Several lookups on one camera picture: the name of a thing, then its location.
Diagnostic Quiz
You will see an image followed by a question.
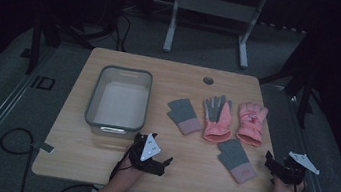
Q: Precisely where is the white metal desk frame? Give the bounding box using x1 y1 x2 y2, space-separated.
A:
145 0 270 72

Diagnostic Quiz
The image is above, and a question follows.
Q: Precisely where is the pink glove with grey palm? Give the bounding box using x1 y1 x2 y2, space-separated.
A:
198 92 238 146

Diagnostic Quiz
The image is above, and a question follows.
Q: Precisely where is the clear plastic bin grey rim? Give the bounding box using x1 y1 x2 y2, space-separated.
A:
81 62 155 143

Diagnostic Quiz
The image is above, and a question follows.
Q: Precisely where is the person's left hand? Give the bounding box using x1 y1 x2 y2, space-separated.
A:
116 153 148 185

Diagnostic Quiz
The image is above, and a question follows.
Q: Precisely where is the black tripod stand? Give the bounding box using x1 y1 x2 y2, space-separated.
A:
17 0 124 88
253 20 333 132

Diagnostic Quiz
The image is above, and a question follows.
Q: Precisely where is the small grey metal plate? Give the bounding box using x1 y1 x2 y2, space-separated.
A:
29 139 56 155

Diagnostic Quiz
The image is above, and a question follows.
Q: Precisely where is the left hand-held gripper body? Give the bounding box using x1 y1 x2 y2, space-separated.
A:
127 130 172 178

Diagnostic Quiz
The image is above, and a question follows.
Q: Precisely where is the pink glove with red print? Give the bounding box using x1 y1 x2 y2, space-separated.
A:
232 100 270 149

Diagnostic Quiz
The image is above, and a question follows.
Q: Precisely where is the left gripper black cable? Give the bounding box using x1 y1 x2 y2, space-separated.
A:
108 140 140 186

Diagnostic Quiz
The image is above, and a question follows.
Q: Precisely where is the grey knit glove pink cuff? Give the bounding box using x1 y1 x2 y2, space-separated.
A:
162 95 207 139
212 135 263 187

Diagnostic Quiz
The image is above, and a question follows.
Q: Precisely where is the black floor cable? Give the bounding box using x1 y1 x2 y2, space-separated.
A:
43 176 100 192
0 125 37 192

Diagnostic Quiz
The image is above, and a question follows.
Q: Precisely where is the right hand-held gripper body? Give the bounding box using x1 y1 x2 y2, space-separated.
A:
271 148 323 190

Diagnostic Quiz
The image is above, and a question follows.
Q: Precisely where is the black background cable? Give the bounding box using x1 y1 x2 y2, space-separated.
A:
110 10 135 54

